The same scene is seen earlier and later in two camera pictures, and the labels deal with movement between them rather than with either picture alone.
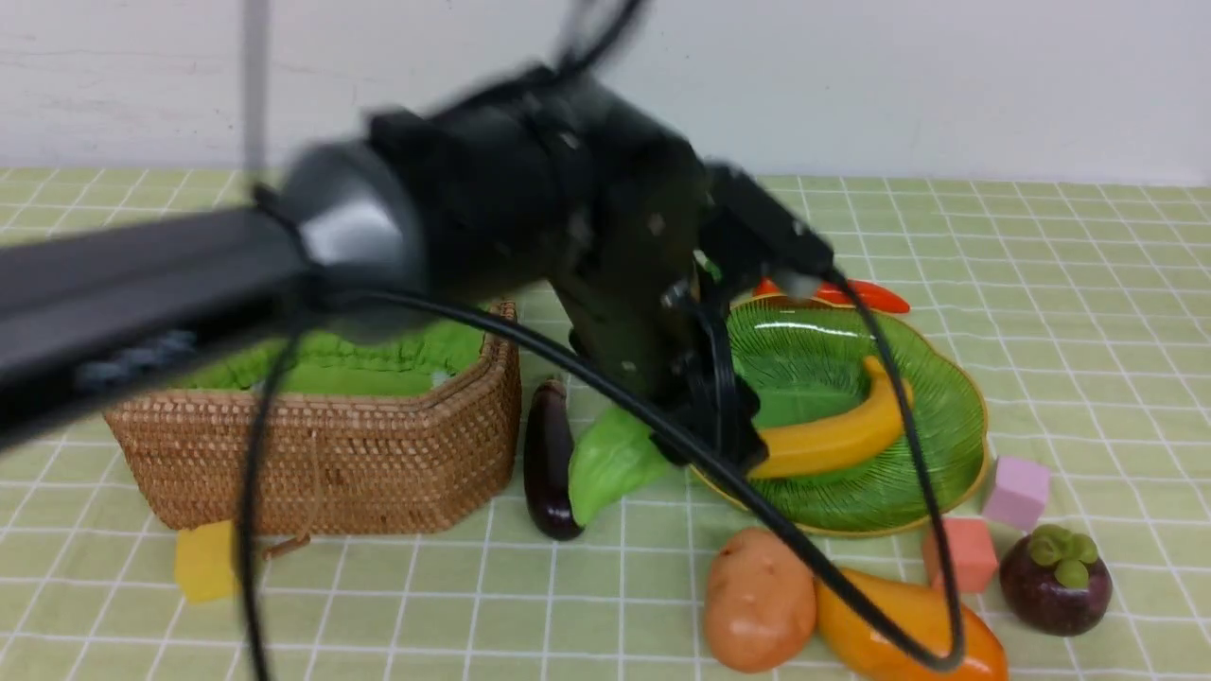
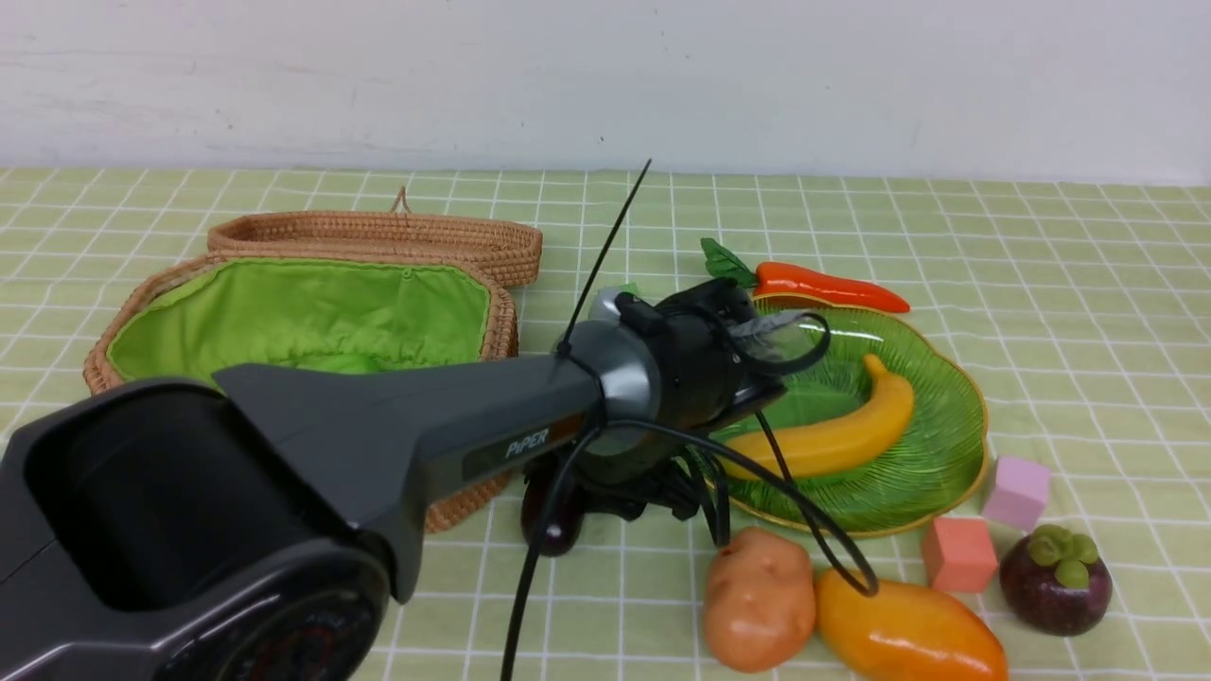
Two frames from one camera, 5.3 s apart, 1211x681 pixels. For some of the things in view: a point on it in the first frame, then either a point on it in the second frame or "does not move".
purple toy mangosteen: [1052, 582] does not move
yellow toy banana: [816, 446] does not move
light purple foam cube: [1018, 493] does not move
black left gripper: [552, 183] to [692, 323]
